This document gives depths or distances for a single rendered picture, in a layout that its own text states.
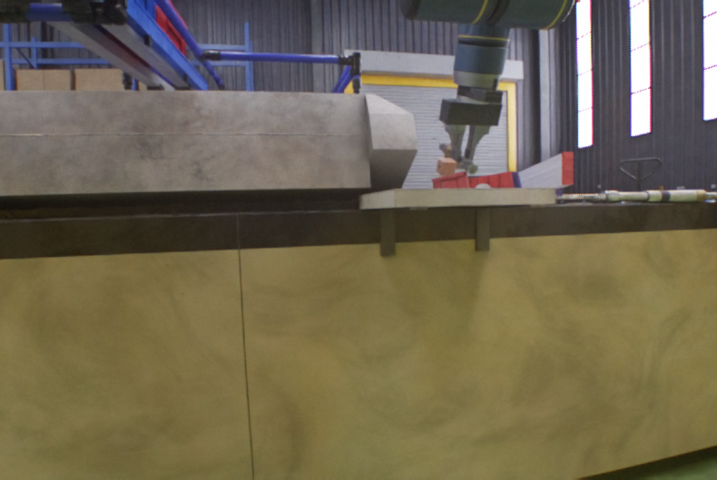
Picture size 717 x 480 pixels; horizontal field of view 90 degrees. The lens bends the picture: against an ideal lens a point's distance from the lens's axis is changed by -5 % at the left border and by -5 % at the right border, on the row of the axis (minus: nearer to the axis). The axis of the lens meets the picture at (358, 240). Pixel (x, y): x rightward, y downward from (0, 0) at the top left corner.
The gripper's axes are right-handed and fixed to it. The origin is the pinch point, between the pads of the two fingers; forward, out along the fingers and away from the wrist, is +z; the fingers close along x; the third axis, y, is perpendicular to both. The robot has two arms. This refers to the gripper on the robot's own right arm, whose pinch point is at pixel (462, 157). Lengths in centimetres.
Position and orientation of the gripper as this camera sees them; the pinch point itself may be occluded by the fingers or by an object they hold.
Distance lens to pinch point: 97.0
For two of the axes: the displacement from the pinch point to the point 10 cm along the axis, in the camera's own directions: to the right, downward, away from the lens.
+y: -1.8, -4.9, 8.5
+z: -0.6, 8.7, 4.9
